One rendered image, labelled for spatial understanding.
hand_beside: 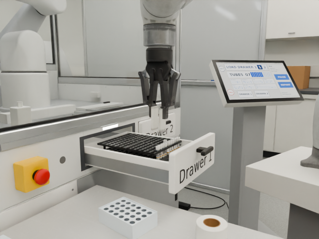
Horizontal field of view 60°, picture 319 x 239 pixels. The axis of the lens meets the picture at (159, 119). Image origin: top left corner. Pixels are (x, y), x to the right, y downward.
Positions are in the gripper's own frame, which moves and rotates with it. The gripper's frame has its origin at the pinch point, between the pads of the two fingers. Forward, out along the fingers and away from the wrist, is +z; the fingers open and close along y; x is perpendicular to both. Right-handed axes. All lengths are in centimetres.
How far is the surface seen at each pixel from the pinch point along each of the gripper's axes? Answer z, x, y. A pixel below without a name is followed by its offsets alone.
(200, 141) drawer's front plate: 6.9, -6.7, -10.6
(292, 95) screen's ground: 1, -113, -24
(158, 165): 11.2, 7.5, -4.7
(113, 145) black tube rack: 10.0, 2.5, 15.3
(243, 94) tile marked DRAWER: 0, -89, -1
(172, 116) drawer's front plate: 8, -48, 21
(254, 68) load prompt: -15, -108, -2
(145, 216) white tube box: 20.2, 17.9, -7.7
